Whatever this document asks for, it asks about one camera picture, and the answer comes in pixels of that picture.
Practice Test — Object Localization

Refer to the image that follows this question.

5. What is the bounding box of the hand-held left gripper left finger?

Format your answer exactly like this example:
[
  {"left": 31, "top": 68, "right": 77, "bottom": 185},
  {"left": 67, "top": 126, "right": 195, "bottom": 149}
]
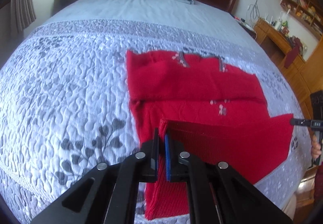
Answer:
[{"left": 30, "top": 127, "right": 160, "bottom": 224}]

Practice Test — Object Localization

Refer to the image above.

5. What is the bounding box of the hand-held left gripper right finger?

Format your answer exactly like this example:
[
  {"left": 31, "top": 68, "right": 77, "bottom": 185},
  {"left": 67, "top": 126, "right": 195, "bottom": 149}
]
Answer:
[{"left": 164, "top": 134, "right": 294, "bottom": 224}]

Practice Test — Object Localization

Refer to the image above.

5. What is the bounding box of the red knit sweater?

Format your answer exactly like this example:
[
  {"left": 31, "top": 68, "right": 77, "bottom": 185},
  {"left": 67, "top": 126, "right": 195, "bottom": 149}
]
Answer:
[{"left": 125, "top": 49, "right": 294, "bottom": 221}]

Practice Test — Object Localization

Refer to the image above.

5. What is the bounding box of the person's right hand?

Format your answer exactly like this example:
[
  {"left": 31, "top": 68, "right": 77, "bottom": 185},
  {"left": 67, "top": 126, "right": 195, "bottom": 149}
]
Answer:
[{"left": 310, "top": 136, "right": 322, "bottom": 161}]

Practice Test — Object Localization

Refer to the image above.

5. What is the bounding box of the dark red hanging cloth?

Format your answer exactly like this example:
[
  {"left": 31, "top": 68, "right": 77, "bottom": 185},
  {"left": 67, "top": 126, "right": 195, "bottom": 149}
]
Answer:
[{"left": 284, "top": 46, "right": 301, "bottom": 69}]

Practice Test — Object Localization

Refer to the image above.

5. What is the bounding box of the person's dark red top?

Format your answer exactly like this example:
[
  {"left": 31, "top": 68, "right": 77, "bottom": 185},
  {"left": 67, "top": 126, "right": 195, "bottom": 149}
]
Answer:
[{"left": 314, "top": 170, "right": 323, "bottom": 216}]

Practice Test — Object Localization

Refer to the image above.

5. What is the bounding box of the wooden desk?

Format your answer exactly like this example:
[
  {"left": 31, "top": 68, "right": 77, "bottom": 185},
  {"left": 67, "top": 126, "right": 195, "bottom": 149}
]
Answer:
[{"left": 254, "top": 18, "right": 323, "bottom": 118}]

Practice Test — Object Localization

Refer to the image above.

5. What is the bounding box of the group of desk bottles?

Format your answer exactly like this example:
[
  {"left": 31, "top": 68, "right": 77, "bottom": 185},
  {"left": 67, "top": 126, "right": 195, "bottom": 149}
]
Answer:
[{"left": 270, "top": 11, "right": 290, "bottom": 35}]

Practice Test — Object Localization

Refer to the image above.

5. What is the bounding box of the bedside table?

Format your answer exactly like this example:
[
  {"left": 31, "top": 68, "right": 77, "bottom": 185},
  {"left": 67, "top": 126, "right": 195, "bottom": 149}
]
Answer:
[{"left": 233, "top": 14, "right": 258, "bottom": 38}]

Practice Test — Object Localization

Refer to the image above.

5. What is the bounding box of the grey leaf-print quilted bedspread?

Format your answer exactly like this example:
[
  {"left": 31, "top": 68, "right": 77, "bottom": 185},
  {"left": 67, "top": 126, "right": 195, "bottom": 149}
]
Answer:
[{"left": 0, "top": 0, "right": 313, "bottom": 224}]

